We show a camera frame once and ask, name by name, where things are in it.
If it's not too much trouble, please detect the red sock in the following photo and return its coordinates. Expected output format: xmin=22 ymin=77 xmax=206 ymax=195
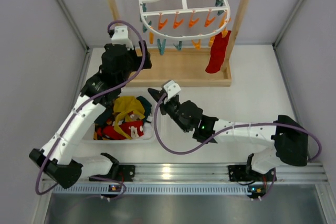
xmin=205 ymin=30 xmax=232 ymax=74

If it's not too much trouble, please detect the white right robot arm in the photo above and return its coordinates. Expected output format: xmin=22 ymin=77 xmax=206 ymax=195
xmin=160 ymin=97 xmax=308 ymax=177

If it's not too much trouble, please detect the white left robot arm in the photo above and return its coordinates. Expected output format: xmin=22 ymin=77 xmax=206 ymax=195
xmin=29 ymin=40 xmax=152 ymax=189

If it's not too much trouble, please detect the wooden hanger stand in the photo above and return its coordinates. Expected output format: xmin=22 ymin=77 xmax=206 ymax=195
xmin=107 ymin=0 xmax=249 ymax=87

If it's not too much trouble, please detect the pile of socks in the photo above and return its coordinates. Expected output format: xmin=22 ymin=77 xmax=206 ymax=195
xmin=93 ymin=96 xmax=153 ymax=141

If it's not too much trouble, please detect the white plastic basket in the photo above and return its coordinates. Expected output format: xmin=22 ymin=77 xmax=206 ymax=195
xmin=81 ymin=90 xmax=161 ymax=145

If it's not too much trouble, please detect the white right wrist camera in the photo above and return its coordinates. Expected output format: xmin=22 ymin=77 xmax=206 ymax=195
xmin=162 ymin=80 xmax=181 ymax=102

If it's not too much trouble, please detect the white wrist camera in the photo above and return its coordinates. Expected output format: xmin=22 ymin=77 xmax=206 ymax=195
xmin=162 ymin=80 xmax=181 ymax=102
xmin=108 ymin=25 xmax=134 ymax=50

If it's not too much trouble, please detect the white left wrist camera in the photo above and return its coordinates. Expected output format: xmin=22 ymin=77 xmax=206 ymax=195
xmin=108 ymin=25 xmax=134 ymax=50

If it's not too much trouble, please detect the white clip hanger frame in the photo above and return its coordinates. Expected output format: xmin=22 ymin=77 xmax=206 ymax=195
xmin=138 ymin=0 xmax=232 ymax=41

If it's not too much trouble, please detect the aluminium mounting rail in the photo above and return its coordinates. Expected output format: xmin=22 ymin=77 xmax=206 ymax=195
xmin=49 ymin=163 xmax=331 ymax=199

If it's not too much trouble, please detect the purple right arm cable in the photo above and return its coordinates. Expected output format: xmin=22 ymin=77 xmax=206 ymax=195
xmin=154 ymin=92 xmax=322 ymax=162

